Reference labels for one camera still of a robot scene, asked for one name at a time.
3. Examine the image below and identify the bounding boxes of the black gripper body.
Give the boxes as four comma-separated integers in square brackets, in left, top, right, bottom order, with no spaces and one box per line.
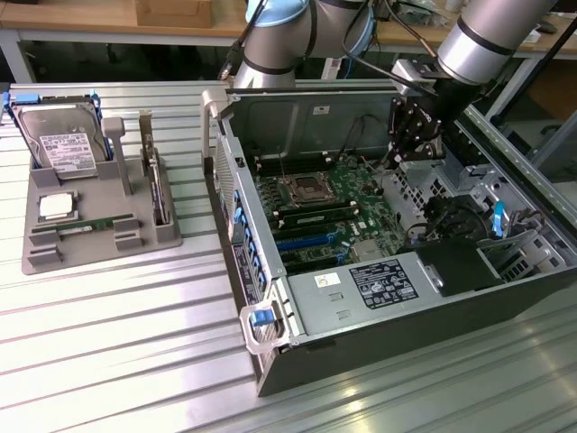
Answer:
[387,76,486,154]

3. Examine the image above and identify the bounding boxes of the green RAM stick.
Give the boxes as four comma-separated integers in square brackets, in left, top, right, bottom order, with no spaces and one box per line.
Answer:
[56,216,117,235]
[279,211,355,229]

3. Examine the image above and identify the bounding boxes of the black RAM slot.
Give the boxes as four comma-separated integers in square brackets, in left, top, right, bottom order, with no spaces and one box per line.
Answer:
[256,158,333,177]
[270,200,355,222]
[254,152,329,167]
[275,207,361,231]

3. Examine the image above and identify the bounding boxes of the perforated metal disk bay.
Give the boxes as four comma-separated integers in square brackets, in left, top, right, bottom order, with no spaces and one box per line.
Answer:
[380,155,456,217]

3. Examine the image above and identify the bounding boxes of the green motherboard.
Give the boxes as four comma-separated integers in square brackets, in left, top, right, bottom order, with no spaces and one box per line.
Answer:
[252,151,409,276]

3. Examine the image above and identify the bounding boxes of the CPU socket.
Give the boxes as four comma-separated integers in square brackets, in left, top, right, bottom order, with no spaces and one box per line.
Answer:
[281,173,337,208]

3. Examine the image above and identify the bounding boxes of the silver chipset heatsink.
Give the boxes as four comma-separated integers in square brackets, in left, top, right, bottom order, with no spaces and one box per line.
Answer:
[351,241,380,263]

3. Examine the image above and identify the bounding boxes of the blue disk bay tab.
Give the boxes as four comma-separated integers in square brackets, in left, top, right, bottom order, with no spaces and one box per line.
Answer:
[492,201,507,239]

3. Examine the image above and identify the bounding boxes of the black slanted pole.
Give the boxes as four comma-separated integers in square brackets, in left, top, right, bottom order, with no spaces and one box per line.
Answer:
[489,22,577,122]

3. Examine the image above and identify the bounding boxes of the black plastic shroud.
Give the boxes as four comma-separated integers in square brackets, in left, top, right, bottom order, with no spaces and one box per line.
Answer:
[417,238,505,298]

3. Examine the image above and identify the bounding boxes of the blue expansion slot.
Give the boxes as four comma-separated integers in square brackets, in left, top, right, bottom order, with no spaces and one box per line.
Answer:
[274,232,340,253]

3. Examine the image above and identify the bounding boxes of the black expansion slot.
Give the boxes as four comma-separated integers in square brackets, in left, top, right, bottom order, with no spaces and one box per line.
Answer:
[281,252,346,274]

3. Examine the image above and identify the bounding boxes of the brown cardboard box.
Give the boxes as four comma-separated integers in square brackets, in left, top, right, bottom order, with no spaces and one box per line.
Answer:
[527,60,577,121]
[134,0,213,28]

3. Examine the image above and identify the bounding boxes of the grey power supply unit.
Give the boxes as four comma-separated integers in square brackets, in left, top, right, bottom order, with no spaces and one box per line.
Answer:
[288,252,445,339]

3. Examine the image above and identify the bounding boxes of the black open PC case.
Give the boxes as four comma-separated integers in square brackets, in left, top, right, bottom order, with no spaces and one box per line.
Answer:
[200,78,577,398]

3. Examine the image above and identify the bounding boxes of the graphics card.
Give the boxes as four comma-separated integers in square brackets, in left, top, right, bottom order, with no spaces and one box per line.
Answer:
[138,111,173,229]

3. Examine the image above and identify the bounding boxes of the grey parts rack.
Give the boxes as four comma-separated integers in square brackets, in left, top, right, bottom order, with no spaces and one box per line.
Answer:
[20,117,184,279]

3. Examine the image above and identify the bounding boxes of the hard disk with blue carrier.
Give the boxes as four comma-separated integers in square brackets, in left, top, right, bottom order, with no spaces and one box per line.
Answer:
[2,88,114,181]

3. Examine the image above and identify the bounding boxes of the silver CPU chip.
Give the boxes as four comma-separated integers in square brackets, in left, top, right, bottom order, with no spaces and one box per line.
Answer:
[37,196,82,225]

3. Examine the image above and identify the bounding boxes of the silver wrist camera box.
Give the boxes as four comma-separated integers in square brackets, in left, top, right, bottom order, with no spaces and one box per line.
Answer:
[390,58,437,97]

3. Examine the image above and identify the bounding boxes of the thin black wire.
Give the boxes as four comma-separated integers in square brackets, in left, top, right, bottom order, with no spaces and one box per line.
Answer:
[340,114,391,159]

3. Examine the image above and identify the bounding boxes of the black wire bundle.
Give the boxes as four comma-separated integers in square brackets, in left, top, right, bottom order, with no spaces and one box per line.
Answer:
[405,196,490,247]

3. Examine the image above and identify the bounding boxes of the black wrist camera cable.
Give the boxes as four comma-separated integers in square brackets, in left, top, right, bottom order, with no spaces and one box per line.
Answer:
[342,0,441,94]

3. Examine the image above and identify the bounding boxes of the metal disk bay frame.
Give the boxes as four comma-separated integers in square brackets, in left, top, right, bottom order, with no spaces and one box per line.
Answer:
[468,166,564,281]

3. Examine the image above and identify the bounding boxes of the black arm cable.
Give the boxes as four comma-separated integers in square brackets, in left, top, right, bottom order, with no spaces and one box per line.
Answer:
[219,0,268,81]

